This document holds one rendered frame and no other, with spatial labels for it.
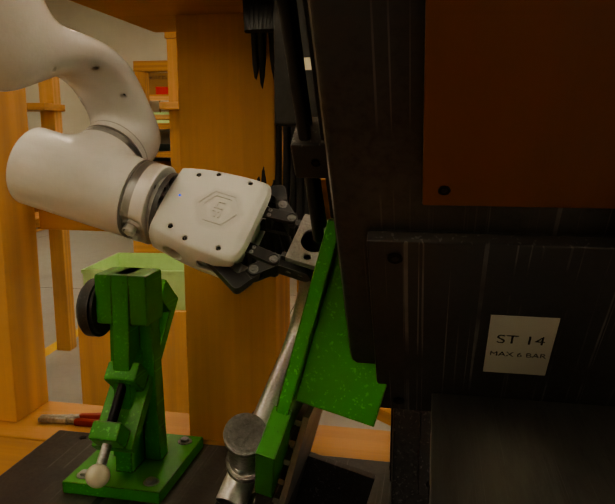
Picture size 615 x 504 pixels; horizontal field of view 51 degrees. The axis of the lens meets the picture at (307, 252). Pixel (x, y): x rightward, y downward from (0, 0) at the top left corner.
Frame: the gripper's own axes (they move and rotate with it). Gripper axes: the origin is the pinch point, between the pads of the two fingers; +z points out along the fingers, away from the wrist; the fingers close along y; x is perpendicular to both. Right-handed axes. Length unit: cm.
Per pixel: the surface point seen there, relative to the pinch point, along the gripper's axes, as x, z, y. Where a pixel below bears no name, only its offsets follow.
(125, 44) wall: 675, -521, 682
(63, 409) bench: 54, -37, -12
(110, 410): 23.4, -18.9, -15.9
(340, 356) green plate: -5.1, 6.7, -11.7
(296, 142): -20.0, -0.4, -3.7
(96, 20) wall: 655, -578, 697
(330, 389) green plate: -3.0, 6.7, -13.9
